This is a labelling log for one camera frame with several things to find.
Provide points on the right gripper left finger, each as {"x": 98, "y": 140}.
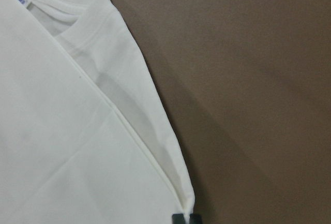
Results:
{"x": 178, "y": 219}

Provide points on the white long-sleeve printed shirt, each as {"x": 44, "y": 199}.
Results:
{"x": 84, "y": 135}

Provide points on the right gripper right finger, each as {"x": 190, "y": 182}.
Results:
{"x": 195, "y": 219}

